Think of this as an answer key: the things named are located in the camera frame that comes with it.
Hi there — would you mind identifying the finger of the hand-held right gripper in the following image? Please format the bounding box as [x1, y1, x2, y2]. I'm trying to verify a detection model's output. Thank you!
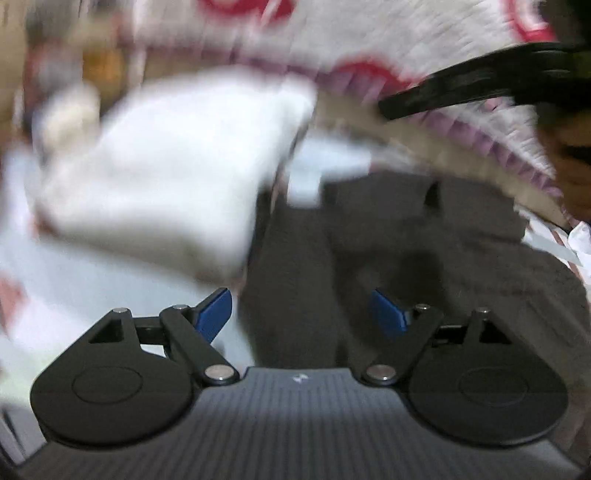
[379, 42, 561, 121]

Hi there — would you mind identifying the grey plush rabbit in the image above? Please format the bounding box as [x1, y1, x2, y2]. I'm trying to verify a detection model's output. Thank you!
[23, 41, 102, 158]

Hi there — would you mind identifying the white quilt with red bears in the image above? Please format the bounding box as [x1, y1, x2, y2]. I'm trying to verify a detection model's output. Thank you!
[115, 0, 573, 232]

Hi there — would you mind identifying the dark grey knit sweater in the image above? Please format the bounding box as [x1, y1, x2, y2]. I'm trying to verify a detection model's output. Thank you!
[240, 171, 591, 370]

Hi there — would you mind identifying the checked bedsheet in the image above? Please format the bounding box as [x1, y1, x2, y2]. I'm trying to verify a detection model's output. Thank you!
[0, 129, 591, 467]

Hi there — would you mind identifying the person's right hand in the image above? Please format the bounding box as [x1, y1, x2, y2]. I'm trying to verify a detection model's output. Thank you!
[538, 111, 591, 226]

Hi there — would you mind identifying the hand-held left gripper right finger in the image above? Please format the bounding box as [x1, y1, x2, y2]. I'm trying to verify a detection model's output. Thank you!
[360, 288, 532, 387]

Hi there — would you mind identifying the white fluffy cloth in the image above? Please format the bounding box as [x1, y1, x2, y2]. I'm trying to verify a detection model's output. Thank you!
[32, 69, 319, 282]

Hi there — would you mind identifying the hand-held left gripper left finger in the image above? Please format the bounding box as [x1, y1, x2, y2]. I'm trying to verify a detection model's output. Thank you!
[69, 287, 241, 386]

